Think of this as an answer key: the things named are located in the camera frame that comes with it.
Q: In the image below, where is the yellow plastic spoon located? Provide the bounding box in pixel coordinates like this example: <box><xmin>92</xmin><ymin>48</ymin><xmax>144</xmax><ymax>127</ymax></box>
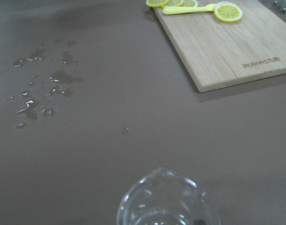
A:
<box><xmin>162</xmin><ymin>4</ymin><xmax>216</xmax><ymax>15</ymax></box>

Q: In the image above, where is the lemon slice on spoon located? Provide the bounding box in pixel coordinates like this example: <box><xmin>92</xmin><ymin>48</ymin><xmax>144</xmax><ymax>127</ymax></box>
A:
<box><xmin>213</xmin><ymin>1</ymin><xmax>243</xmax><ymax>23</ymax></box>

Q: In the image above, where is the aluminium frame post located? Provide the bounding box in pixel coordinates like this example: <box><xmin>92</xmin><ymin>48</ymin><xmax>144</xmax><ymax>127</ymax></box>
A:
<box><xmin>272</xmin><ymin>0</ymin><xmax>286</xmax><ymax>14</ymax></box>

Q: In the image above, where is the clear glass shaker cup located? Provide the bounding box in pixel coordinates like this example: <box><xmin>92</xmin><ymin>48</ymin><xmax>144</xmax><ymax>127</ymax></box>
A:
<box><xmin>116</xmin><ymin>167</ymin><xmax>221</xmax><ymax>225</ymax></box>

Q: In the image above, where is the spilled liquid puddle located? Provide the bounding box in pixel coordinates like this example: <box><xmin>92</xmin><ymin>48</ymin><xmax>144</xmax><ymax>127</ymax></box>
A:
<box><xmin>0</xmin><ymin>35</ymin><xmax>131</xmax><ymax>139</ymax></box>

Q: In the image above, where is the bamboo cutting board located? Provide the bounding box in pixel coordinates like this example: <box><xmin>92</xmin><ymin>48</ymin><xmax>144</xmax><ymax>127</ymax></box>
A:
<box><xmin>154</xmin><ymin>0</ymin><xmax>286</xmax><ymax>92</ymax></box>

